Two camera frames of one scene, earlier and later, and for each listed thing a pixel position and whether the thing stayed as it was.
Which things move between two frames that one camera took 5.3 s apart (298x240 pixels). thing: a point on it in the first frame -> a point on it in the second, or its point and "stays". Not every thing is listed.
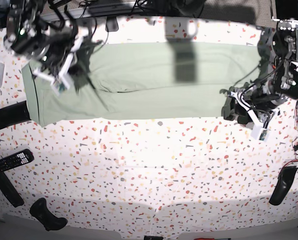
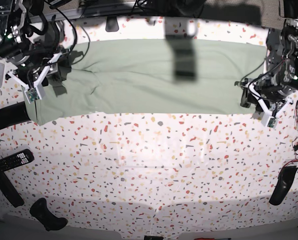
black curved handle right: (285, 177) stays
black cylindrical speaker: (8, 116) stays
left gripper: (57, 74) -> (30, 75)
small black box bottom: (153, 237) stays
